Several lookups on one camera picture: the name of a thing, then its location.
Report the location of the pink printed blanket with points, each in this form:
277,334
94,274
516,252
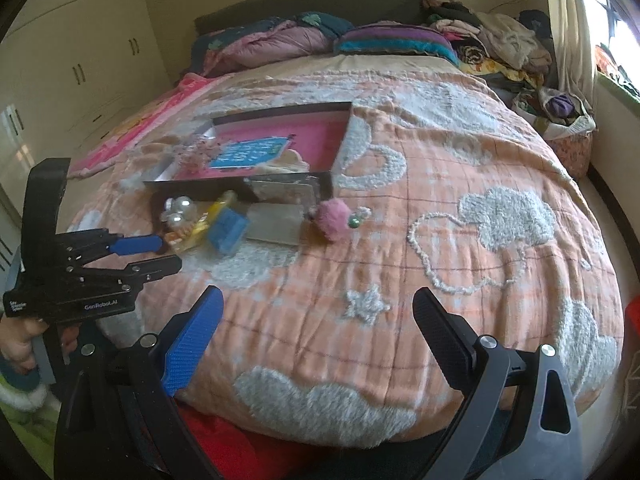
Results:
135,130

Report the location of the purple striped fuzzy pillow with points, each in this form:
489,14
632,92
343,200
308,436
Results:
395,40

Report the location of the small blue box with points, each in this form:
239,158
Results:
228,232

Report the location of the pink and teal folded comforter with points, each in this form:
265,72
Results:
270,42

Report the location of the pile of clothes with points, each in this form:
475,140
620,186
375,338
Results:
505,40

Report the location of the dark bed headboard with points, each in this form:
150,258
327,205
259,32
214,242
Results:
310,2

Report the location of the person's left hand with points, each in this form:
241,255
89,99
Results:
17,345

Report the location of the red object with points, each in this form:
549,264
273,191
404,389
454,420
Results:
632,312

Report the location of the green and white cloth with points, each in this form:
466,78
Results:
25,405

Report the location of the red cloth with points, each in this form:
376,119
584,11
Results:
225,440

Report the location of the floral bag of clothes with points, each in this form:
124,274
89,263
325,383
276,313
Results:
570,125

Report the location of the yellow translucent hair clip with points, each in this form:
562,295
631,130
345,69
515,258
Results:
212,217

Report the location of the white cloud hair claw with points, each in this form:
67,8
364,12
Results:
290,161

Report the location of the silvery plastic packet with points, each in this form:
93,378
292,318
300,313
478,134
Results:
275,224

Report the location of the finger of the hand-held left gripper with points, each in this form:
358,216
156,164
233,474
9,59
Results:
135,245
155,267

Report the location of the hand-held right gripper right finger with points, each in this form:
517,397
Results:
442,330

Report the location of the blue printed card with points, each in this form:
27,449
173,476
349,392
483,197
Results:
250,152

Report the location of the colourful patterned cloth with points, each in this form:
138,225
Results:
617,72

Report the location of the pearl hair clip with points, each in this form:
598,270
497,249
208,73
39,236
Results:
179,209

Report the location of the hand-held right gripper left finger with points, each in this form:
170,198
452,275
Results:
195,340

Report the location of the cream curtain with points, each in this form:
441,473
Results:
570,35

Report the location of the pink polka dot pouch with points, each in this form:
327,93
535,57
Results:
197,156

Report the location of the beige bed sheet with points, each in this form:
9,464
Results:
360,64

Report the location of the cream wardrobe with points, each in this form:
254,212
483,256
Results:
75,50

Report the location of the window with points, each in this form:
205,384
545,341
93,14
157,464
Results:
615,5

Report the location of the cardboard box with pink bottom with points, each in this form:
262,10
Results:
320,135

